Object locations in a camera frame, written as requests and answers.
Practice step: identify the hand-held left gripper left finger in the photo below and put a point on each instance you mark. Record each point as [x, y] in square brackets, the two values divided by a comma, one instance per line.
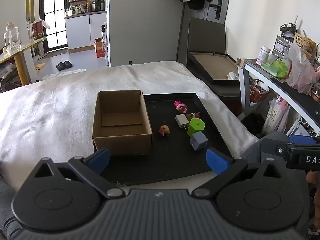
[100, 158]

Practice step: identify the red basket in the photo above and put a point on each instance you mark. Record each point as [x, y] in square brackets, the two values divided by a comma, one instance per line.
[258, 92]

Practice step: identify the dark tray with brown lining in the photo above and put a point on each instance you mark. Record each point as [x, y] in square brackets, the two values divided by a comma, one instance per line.
[215, 66]

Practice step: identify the pink plastic bag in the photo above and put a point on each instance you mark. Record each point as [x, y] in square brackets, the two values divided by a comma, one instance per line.
[300, 72]

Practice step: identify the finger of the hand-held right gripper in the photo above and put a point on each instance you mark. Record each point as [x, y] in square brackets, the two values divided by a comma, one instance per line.
[303, 139]

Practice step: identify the dark spray bottle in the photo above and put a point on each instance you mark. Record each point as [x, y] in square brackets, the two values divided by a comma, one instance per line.
[103, 32]

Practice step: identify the beige tote bag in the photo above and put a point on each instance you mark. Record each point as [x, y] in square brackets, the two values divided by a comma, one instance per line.
[275, 116]

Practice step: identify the pink figurine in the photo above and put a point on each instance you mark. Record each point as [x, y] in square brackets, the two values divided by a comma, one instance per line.
[180, 107]

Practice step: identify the grey door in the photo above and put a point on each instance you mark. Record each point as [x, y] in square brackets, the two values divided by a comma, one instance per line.
[211, 12]

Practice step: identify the small drawer organizer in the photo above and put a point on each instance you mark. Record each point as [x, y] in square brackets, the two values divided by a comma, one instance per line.
[281, 45]

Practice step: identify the wicker basket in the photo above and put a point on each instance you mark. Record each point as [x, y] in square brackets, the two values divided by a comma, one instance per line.
[303, 41]

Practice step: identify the grey cube charger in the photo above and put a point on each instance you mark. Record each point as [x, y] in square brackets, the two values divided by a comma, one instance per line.
[198, 141]

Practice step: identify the green plastic bag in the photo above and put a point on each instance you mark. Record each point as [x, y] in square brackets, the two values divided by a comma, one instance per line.
[277, 69]

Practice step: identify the brown-haired girl figurine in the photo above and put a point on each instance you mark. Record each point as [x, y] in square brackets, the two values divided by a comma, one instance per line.
[164, 130]

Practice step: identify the white charger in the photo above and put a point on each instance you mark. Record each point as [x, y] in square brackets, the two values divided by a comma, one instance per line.
[182, 121]

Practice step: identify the red figurine with yellow block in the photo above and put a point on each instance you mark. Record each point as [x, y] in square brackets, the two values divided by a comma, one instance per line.
[194, 116]

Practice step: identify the red and white bag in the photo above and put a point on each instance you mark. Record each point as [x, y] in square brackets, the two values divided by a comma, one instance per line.
[37, 30]

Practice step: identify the large glass bottle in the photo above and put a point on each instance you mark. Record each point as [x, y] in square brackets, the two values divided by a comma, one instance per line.
[15, 38]

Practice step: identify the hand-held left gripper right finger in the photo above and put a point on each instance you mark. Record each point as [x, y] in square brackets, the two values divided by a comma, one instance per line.
[217, 161]

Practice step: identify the brown cardboard box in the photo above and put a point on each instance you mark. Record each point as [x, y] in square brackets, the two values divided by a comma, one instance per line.
[120, 145]

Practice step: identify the small glass bottle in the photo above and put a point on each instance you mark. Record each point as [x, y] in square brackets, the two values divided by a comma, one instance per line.
[7, 43]

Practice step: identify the dark grey upright board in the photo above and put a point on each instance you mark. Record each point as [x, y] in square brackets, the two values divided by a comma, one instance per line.
[206, 35]

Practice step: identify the white kitchen cabinet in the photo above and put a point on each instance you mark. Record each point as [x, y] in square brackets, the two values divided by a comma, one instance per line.
[80, 30]

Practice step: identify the white desk shelf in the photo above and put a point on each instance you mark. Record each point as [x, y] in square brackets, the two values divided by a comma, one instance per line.
[282, 90]

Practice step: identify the black door lock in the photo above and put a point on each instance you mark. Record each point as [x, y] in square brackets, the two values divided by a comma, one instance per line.
[218, 9]

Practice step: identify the black slipper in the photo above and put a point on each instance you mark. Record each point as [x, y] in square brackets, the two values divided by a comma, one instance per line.
[60, 66]
[68, 64]

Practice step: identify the green cube charger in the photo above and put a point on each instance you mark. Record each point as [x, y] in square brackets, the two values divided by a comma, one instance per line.
[196, 127]

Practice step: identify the orange cardboard box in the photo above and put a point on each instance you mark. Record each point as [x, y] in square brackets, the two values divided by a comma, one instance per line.
[100, 48]

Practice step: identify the yellow round table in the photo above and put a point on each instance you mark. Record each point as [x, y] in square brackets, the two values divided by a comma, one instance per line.
[18, 55]

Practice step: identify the white pill bottle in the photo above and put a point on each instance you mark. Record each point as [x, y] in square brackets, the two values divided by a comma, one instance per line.
[263, 56]

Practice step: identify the black tray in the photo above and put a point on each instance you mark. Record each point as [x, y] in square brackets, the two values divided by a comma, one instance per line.
[170, 160]

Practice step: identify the person's right hand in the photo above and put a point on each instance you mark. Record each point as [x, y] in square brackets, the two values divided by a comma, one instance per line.
[315, 205]

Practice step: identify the yellow slipper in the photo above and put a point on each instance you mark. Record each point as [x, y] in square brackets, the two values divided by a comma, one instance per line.
[40, 66]

